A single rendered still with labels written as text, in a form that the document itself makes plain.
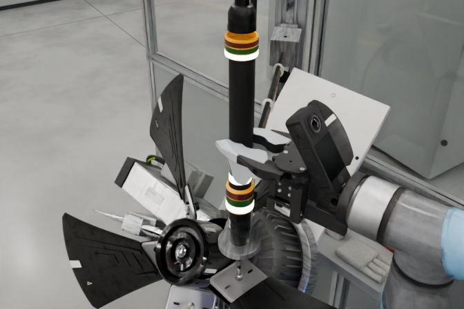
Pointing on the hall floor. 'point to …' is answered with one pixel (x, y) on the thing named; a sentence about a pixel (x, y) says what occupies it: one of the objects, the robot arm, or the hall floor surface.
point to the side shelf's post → (338, 291)
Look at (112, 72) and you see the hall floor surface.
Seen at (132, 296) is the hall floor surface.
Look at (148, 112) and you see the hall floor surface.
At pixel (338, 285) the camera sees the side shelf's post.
